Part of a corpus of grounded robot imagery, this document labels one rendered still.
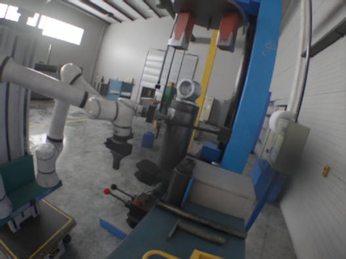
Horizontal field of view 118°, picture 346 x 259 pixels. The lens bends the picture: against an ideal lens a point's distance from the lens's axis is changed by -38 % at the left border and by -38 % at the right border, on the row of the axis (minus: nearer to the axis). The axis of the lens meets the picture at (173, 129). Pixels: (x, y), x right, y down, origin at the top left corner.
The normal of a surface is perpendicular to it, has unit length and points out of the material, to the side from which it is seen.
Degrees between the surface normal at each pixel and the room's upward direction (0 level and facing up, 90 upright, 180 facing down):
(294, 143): 90
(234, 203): 90
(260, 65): 90
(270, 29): 90
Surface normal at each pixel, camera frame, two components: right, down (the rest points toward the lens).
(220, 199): -0.34, 0.13
